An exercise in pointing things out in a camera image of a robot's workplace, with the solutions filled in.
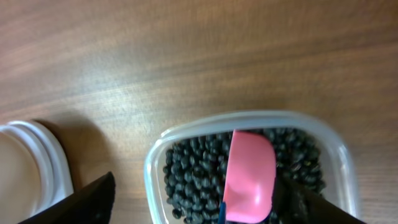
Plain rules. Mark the pink scoop blue handle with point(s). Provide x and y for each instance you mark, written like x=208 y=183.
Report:
x=250 y=178

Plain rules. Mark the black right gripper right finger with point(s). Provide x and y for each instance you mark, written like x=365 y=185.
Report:
x=293 y=203

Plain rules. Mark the white bowl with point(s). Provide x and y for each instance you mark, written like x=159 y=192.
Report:
x=35 y=173

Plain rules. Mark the clear plastic container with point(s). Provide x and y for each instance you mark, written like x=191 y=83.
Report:
x=336 y=162

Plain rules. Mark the black beans in container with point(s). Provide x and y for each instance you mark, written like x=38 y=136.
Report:
x=195 y=169

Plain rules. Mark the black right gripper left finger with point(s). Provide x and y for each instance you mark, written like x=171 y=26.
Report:
x=93 y=204

